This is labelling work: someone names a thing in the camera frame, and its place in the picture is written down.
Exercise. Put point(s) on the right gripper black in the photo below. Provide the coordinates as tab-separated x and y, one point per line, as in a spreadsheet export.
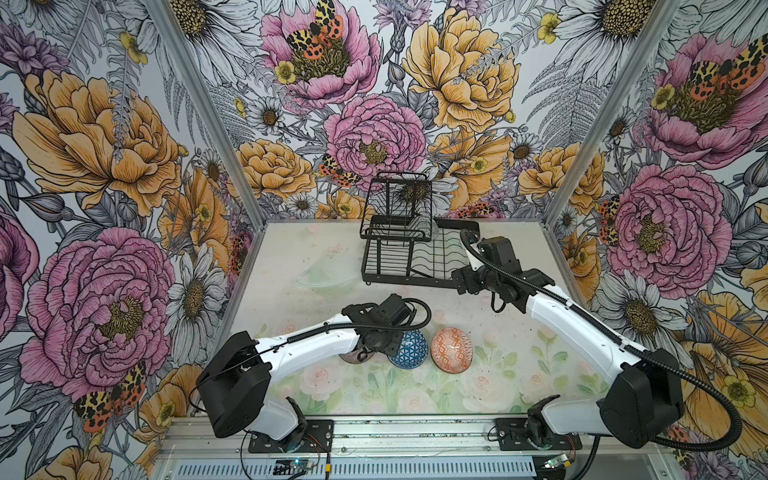
471	285

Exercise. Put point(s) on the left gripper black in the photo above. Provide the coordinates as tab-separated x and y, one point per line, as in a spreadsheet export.
392	347

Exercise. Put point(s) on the blue patterned bowl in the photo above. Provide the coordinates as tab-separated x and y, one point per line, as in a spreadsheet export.
412	352

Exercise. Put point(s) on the orange red patterned bowl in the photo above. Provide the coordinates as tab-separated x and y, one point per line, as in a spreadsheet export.
452	350

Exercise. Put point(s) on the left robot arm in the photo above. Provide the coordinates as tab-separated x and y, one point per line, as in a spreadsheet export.
235	385

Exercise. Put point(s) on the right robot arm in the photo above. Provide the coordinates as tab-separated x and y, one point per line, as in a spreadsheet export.
645	395

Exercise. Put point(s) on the pink patterned bowl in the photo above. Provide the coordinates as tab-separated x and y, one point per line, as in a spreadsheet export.
357	357

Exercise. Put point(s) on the black wire dish rack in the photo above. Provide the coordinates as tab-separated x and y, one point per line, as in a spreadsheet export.
405	242

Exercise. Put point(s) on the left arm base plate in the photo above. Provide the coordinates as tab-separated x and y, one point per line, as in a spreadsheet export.
311	436

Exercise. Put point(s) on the white vented cable duct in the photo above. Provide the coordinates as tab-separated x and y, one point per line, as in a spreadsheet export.
512	467

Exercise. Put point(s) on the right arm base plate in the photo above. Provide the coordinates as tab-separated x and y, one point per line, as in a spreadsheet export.
524	434

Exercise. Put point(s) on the aluminium front rail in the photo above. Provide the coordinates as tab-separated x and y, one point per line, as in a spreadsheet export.
353	436

